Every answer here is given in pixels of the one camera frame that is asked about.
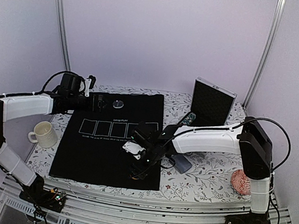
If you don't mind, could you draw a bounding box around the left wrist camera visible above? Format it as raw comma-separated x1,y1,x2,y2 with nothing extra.
57,73,97,97

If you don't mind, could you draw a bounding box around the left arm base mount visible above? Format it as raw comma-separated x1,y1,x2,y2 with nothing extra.
19,187,67,213

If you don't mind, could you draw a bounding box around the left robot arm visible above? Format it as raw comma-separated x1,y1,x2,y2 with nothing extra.
0,91,106,205

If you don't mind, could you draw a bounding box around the aluminium poker chip case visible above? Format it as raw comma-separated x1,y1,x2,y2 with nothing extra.
188,77,237,127

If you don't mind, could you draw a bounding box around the cream ceramic mug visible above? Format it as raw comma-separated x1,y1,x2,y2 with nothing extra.
27,121,58,148

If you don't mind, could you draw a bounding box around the black poker playing mat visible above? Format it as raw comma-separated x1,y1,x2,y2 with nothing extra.
48,92,164,191

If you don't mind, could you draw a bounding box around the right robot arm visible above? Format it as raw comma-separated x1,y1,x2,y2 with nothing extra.
122,117,274,224

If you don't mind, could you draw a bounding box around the left aluminium frame post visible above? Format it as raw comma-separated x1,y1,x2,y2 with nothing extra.
55,0,71,71

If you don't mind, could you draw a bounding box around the aluminium frame post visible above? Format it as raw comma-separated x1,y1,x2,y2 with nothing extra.
243,0,286,110
55,0,71,71

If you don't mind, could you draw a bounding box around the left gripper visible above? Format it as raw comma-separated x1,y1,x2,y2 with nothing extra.
68,91,111,114

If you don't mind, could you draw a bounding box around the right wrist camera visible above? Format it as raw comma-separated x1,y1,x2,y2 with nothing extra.
122,141,145,160

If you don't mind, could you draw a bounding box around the clear acrylic dealer button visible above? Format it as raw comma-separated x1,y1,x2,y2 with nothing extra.
112,100,124,109

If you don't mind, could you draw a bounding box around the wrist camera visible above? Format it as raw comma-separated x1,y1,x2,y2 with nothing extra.
57,73,97,97
122,141,145,160

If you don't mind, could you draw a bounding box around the right aluminium frame post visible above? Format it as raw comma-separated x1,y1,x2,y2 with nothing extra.
243,0,286,110

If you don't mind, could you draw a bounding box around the left teal chip stack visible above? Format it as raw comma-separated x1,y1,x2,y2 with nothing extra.
180,112,196,126

